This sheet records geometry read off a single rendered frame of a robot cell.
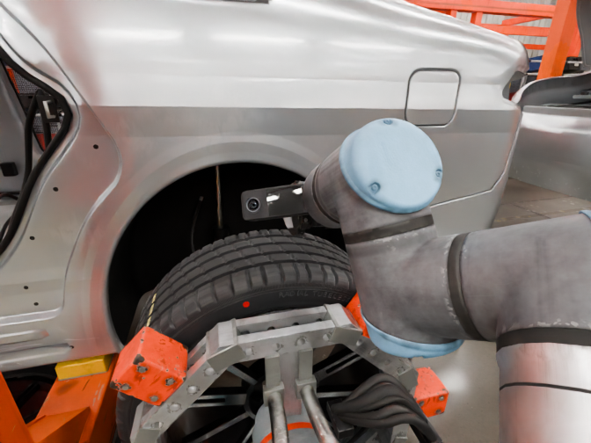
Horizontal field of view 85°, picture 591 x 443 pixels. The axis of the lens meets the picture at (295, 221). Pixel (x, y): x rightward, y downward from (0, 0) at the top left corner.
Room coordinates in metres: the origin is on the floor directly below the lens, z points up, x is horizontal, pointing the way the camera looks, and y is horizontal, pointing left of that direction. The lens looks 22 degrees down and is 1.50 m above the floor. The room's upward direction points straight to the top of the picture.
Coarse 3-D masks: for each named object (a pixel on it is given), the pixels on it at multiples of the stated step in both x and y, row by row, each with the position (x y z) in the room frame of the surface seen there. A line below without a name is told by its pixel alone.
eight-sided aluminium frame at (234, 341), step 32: (256, 320) 0.46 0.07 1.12; (288, 320) 0.46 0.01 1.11; (320, 320) 0.48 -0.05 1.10; (352, 320) 0.47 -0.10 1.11; (192, 352) 0.43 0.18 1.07; (224, 352) 0.39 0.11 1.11; (256, 352) 0.41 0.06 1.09; (288, 352) 0.42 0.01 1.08; (384, 352) 0.47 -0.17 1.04; (192, 384) 0.38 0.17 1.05; (416, 384) 0.48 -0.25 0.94; (160, 416) 0.37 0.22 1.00
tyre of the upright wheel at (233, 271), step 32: (192, 256) 0.66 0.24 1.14; (224, 256) 0.60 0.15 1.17; (256, 256) 0.59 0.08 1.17; (288, 256) 0.58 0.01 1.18; (320, 256) 0.63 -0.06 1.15; (160, 288) 0.61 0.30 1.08; (192, 288) 0.52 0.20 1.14; (224, 288) 0.49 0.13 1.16; (256, 288) 0.49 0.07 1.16; (288, 288) 0.51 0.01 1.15; (320, 288) 0.52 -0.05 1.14; (352, 288) 0.54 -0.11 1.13; (160, 320) 0.49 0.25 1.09; (192, 320) 0.46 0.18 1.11; (224, 320) 0.48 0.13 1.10; (128, 416) 0.43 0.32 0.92
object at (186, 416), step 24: (264, 360) 0.55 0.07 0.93; (336, 360) 0.56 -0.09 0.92; (360, 360) 0.65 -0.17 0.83; (336, 384) 0.68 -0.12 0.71; (360, 384) 0.59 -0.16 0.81; (192, 408) 0.58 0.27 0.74; (216, 408) 0.63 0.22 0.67; (240, 408) 0.52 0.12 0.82; (168, 432) 0.45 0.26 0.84; (192, 432) 0.49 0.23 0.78; (216, 432) 0.49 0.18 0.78; (240, 432) 0.59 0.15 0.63
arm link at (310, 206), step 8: (312, 176) 0.38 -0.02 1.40; (304, 184) 0.41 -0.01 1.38; (304, 192) 0.40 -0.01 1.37; (304, 200) 0.40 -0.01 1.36; (312, 200) 0.37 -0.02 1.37; (312, 208) 0.38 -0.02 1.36; (312, 216) 0.39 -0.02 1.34; (320, 216) 0.37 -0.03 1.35; (328, 224) 0.38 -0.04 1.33; (336, 224) 0.37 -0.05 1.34
